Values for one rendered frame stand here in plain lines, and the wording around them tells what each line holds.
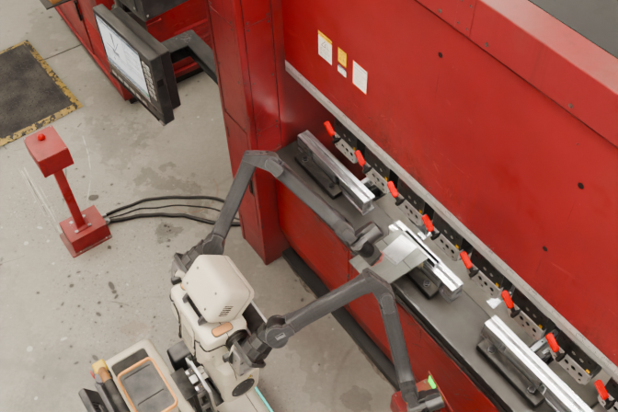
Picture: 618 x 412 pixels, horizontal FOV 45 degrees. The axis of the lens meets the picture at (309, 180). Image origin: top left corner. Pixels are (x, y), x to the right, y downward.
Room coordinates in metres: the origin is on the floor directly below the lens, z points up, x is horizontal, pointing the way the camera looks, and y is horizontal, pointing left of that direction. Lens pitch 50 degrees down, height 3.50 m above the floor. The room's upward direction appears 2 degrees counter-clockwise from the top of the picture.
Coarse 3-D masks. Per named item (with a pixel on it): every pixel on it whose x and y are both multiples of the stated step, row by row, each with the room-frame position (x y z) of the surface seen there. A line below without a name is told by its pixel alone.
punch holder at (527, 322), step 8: (512, 296) 1.29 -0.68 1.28; (520, 296) 1.28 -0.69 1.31; (520, 304) 1.26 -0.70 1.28; (528, 304) 1.24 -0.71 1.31; (520, 312) 1.25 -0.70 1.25; (528, 312) 1.23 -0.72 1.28; (536, 312) 1.21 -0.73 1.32; (520, 320) 1.24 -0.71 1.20; (528, 320) 1.22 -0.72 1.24; (536, 320) 1.20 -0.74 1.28; (544, 320) 1.18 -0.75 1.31; (528, 328) 1.21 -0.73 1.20; (536, 328) 1.19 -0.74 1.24; (544, 328) 1.18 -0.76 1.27; (552, 328) 1.22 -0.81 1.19; (536, 336) 1.18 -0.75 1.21
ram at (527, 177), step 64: (320, 0) 2.20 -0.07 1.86; (384, 0) 1.91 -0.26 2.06; (320, 64) 2.20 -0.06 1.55; (384, 64) 1.90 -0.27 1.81; (448, 64) 1.67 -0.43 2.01; (384, 128) 1.88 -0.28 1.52; (448, 128) 1.63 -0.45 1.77; (512, 128) 1.44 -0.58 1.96; (576, 128) 1.29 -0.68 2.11; (448, 192) 1.59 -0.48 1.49; (512, 192) 1.39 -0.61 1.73; (576, 192) 1.24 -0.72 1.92; (512, 256) 1.34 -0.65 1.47; (576, 256) 1.18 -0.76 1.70; (576, 320) 1.11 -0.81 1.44
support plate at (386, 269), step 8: (400, 232) 1.78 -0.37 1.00; (384, 240) 1.74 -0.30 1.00; (392, 240) 1.74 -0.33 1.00; (384, 248) 1.70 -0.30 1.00; (416, 248) 1.70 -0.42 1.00; (408, 256) 1.66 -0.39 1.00; (416, 256) 1.66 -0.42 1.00; (424, 256) 1.66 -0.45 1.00; (352, 264) 1.63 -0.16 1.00; (360, 264) 1.63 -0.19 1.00; (368, 264) 1.63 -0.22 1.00; (376, 264) 1.63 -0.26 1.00; (384, 264) 1.63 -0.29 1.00; (392, 264) 1.63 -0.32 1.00; (400, 264) 1.62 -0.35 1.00; (408, 264) 1.62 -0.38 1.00; (416, 264) 1.62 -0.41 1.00; (360, 272) 1.59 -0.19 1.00; (376, 272) 1.59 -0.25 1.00; (384, 272) 1.59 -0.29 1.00; (392, 272) 1.59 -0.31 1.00; (400, 272) 1.59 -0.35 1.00; (392, 280) 1.55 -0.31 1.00
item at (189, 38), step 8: (184, 32) 2.86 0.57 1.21; (192, 32) 2.86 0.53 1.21; (168, 40) 2.80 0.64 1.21; (176, 40) 2.80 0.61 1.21; (184, 40) 2.80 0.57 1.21; (192, 40) 2.79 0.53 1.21; (200, 40) 2.79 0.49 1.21; (168, 48) 2.75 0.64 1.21; (176, 48) 2.74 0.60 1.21; (184, 48) 2.80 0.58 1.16; (192, 48) 2.74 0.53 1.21; (200, 48) 2.74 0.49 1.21; (208, 48) 2.74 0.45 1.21; (176, 56) 2.76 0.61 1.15; (184, 56) 2.76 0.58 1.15; (192, 56) 2.75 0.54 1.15; (200, 56) 2.68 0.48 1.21; (208, 56) 2.68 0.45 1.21; (200, 64) 2.69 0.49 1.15; (208, 64) 2.62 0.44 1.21; (208, 72) 2.64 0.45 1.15; (216, 80) 2.58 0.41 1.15
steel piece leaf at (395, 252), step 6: (396, 240) 1.74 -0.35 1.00; (390, 246) 1.71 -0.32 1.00; (396, 246) 1.71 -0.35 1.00; (402, 246) 1.71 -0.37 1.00; (408, 246) 1.71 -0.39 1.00; (384, 252) 1.68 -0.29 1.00; (390, 252) 1.68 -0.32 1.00; (396, 252) 1.68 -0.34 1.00; (402, 252) 1.68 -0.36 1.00; (408, 252) 1.68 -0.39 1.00; (390, 258) 1.64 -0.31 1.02; (396, 258) 1.65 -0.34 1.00; (402, 258) 1.65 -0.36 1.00; (396, 264) 1.62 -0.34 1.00
